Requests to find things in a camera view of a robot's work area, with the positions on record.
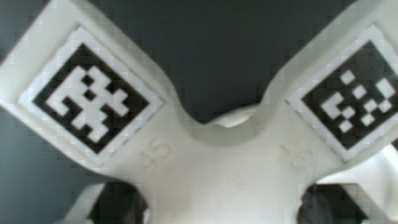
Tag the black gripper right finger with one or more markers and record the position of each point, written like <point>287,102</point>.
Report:
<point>330,207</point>

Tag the white cross-shaped table base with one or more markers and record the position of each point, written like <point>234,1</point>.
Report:
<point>221,175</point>

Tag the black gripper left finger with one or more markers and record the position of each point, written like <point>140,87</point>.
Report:
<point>120,206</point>

